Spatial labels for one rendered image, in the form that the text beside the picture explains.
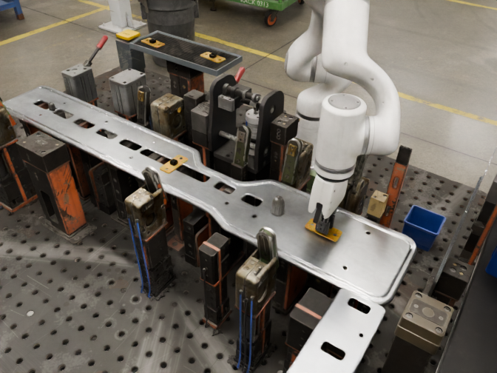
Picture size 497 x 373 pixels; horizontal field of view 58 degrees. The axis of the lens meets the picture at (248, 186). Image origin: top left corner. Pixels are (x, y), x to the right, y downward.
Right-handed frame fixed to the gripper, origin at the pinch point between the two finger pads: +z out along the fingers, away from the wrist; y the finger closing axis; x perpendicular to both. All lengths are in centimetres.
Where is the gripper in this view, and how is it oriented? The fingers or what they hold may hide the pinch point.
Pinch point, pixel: (325, 222)
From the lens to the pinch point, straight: 106.7
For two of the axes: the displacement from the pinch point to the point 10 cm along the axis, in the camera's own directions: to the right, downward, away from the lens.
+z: -0.1, 7.7, 6.4
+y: -5.6, 5.2, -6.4
